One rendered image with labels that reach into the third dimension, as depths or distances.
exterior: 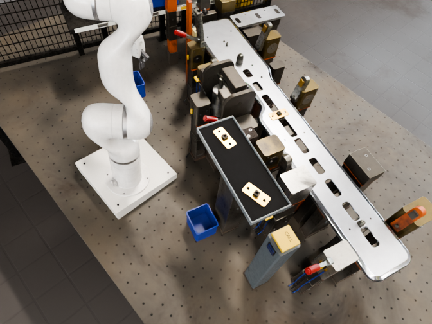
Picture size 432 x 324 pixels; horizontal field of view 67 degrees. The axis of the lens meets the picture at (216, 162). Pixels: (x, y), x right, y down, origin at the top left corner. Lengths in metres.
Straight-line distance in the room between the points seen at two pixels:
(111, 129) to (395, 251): 1.02
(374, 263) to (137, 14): 1.03
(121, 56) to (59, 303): 1.52
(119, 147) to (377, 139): 1.32
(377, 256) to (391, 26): 3.28
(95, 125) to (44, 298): 1.29
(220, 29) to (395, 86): 2.12
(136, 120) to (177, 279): 0.63
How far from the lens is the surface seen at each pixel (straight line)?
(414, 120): 3.28
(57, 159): 1.67
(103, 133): 1.16
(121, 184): 1.43
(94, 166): 1.54
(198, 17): 1.48
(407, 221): 1.29
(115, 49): 1.01
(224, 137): 1.07
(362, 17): 4.20
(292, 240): 0.96
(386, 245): 1.27
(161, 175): 1.48
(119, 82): 1.06
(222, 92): 1.22
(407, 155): 1.96
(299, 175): 1.12
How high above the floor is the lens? 2.02
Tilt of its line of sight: 57 degrees down
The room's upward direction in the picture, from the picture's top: 9 degrees clockwise
